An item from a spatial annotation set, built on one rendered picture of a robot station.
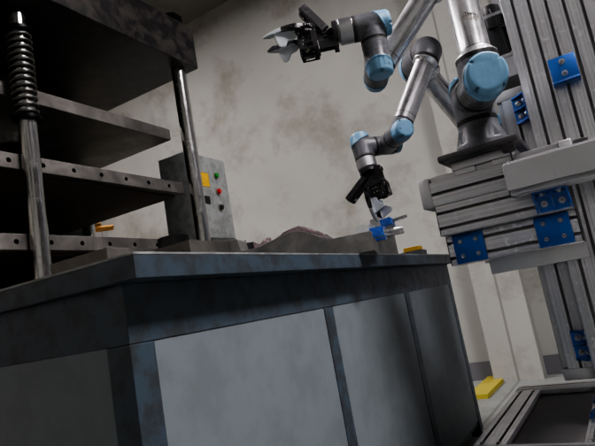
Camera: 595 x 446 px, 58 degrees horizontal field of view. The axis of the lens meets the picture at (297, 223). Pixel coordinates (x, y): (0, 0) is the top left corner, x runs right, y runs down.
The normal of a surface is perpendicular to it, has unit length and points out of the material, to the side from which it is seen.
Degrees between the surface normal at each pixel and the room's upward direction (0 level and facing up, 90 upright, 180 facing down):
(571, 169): 90
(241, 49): 90
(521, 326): 90
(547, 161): 90
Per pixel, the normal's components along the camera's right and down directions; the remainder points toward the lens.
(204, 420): 0.86, -0.23
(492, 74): -0.08, -0.01
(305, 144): -0.52, -0.04
